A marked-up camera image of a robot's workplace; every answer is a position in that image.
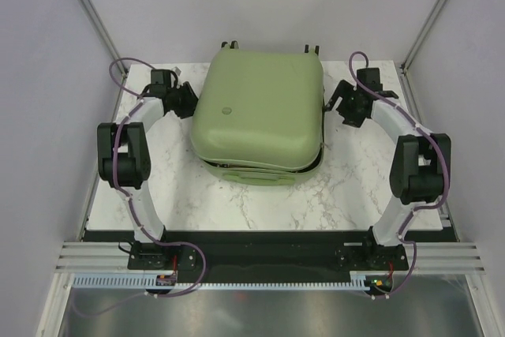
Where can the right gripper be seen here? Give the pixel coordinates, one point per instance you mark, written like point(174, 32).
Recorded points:
point(344, 90)

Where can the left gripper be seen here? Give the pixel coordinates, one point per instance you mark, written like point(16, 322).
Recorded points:
point(192, 98)

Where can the green suitcase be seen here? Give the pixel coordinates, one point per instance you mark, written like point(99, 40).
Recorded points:
point(259, 119)

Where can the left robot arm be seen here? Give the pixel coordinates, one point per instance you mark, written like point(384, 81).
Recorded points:
point(124, 162)

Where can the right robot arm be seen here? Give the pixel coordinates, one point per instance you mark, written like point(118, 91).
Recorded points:
point(420, 169)

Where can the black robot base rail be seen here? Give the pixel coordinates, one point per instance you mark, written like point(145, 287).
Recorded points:
point(268, 257)

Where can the right aluminium frame post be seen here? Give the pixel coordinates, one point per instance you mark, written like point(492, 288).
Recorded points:
point(426, 28)

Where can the aluminium frame post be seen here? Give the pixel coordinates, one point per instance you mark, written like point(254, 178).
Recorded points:
point(99, 27)
point(426, 28)

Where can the left aluminium frame post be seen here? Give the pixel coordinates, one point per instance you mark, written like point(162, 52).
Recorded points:
point(99, 27)

